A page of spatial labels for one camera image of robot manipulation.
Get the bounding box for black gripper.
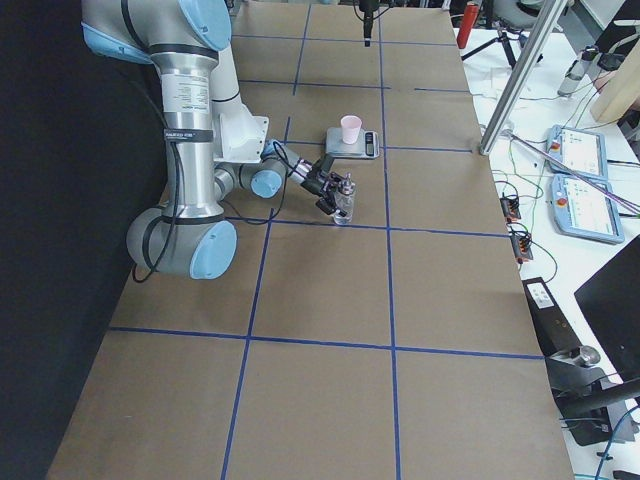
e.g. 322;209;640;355
355;0;380;47
301;154;343;215

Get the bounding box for clear glass sauce bottle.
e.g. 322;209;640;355
333;173;356;225

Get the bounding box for pink paper cup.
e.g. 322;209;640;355
340;115;362;145

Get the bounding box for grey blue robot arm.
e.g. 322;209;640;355
82;1;344;280

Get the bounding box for silver digital kitchen scale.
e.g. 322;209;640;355
325;127;379;160

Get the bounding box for red bottle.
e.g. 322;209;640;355
456;1;479;49

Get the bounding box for orange terminal block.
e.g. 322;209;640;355
500;195;521;223

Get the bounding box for far blue teach pendant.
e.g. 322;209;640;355
545;125;608;179

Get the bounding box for blue teach pendant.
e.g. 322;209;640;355
551;174;625;244
545;125;608;179

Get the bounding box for near blue teach pendant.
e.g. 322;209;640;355
551;174;625;244

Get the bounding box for black monitor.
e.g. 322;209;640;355
574;238;639;380

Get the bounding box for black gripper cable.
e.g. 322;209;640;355
131;139;301;284

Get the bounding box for aluminium frame post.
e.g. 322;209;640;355
478;0;567;156

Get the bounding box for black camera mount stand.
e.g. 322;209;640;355
523;277;639;446

